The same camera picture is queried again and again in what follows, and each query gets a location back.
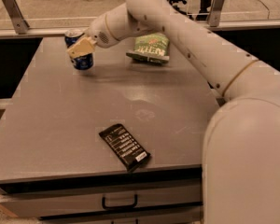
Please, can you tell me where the blue pepsi can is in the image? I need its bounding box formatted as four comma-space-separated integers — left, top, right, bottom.
63, 28, 94, 71

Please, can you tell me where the black snack bar wrapper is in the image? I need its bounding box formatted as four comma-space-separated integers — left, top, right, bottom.
99, 123, 150, 172

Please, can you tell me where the grey drawer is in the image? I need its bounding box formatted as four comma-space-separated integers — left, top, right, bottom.
40, 206, 203, 224
0, 180, 203, 217

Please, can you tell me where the grey metal rail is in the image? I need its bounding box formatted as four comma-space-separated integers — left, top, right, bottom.
0, 20, 280, 39

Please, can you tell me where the metal bracket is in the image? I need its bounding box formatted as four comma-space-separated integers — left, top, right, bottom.
2, 0, 30, 35
207, 0, 225, 27

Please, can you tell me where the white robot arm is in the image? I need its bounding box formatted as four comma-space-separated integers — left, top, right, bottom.
68, 0, 280, 224

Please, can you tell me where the black drawer handle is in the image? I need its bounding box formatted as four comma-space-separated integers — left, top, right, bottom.
101, 194, 138, 210

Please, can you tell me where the green chip bag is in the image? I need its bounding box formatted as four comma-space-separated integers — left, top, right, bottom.
126, 33, 170, 63

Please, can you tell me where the left metal bracket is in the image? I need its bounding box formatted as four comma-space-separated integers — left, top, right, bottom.
2, 0, 30, 35

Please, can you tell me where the upper grey drawer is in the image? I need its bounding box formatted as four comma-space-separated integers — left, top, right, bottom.
0, 180, 203, 217

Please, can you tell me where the right metal bracket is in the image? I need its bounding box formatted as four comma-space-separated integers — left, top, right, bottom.
207, 0, 225, 27

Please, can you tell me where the lower grey drawer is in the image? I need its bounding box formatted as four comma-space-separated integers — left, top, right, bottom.
40, 206, 203, 224

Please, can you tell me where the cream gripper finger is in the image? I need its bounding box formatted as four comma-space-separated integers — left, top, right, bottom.
67, 36, 96, 59

